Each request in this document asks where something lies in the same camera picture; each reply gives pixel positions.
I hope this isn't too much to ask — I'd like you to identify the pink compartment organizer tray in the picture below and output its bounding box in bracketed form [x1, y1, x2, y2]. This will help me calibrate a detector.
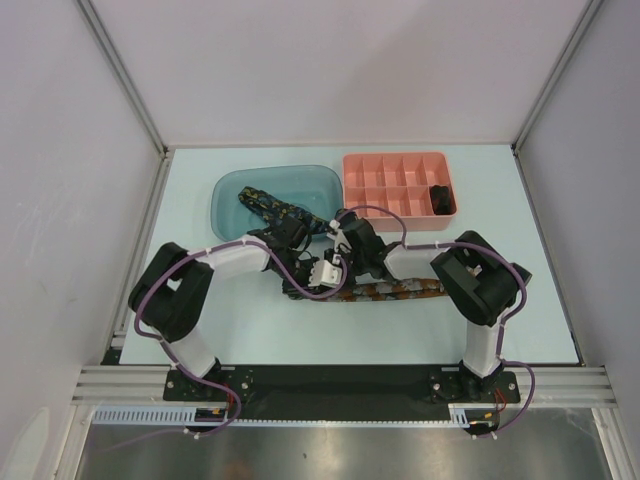
[342, 151, 457, 232]

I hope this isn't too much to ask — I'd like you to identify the white cable duct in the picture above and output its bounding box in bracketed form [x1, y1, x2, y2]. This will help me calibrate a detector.
[94, 405, 497, 427]

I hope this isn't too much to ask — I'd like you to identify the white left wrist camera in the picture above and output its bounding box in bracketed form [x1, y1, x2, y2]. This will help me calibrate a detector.
[308, 254, 345, 288]

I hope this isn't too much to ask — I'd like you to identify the right corner aluminium post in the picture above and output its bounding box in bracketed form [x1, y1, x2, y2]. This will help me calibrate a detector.
[514, 0, 609, 149]

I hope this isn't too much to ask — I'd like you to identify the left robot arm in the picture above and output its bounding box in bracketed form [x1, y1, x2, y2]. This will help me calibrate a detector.
[128, 217, 315, 400]

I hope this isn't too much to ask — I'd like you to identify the aluminium frame rail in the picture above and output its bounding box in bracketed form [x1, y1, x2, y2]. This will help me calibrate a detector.
[71, 366, 617, 408]

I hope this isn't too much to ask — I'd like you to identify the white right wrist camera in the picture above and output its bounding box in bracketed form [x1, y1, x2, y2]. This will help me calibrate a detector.
[327, 219, 352, 255]

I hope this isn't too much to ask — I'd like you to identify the orange floral tie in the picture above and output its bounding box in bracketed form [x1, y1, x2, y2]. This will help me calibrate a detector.
[323, 278, 447, 302]

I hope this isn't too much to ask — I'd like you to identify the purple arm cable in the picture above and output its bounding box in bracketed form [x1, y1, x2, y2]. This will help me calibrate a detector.
[334, 204, 539, 441]
[134, 238, 349, 396]

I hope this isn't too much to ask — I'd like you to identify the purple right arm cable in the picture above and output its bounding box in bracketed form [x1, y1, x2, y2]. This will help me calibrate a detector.
[334, 204, 539, 441]

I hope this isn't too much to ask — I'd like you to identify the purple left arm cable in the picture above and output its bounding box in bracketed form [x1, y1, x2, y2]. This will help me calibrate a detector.
[134, 238, 349, 396]

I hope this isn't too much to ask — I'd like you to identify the rolled dark tie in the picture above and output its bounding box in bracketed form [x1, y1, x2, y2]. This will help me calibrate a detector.
[429, 185, 456, 216]

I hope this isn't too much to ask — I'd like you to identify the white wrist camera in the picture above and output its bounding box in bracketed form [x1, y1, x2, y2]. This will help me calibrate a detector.
[308, 254, 345, 288]
[327, 219, 352, 255]

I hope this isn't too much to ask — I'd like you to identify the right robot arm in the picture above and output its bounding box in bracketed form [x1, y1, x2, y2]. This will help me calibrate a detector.
[330, 212, 532, 401]

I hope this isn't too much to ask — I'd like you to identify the corner aluminium post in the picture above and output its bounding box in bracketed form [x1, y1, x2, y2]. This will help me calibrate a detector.
[74, 0, 169, 159]
[514, 0, 609, 149]

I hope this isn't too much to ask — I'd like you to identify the teal plastic bin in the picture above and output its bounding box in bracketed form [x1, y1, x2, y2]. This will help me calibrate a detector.
[210, 165, 343, 241]

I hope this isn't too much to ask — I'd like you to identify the left corner aluminium post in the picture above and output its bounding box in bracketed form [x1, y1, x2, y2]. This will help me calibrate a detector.
[74, 0, 169, 159]

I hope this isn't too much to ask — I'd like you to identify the navy yellow patterned tie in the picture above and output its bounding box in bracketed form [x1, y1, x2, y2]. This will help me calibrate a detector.
[237, 186, 329, 235]

